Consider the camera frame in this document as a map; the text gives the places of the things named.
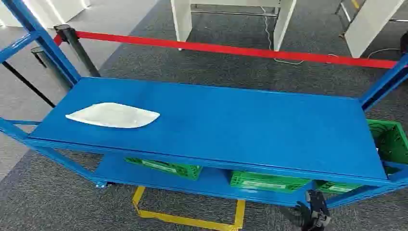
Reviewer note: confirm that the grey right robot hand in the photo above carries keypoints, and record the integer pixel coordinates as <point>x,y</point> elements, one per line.
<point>299,215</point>

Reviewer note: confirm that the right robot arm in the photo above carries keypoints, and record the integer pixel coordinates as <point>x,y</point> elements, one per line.
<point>317,204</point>

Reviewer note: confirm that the green plastic crate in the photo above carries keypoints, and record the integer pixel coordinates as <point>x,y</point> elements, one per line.
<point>338,188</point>
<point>392,143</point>
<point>165,167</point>
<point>267,182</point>

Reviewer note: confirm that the blue metal shelf rack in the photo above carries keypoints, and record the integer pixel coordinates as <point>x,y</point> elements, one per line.
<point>223,127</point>

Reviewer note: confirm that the red barrier belt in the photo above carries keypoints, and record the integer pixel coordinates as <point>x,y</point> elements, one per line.
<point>223,48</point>

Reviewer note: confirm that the white desk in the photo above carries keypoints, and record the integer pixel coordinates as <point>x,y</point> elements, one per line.
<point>366,25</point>
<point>183,19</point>

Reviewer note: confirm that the black barrier belt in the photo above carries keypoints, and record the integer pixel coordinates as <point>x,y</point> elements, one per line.
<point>28,84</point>

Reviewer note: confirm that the white cabinet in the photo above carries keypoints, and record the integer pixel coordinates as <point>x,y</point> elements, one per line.
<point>47,11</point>

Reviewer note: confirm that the yellow floor tape frame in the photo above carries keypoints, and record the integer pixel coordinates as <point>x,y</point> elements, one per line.
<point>178,219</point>

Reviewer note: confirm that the black stanchion post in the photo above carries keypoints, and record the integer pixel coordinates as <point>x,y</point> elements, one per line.
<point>404,43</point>
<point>49,65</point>
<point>79,51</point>

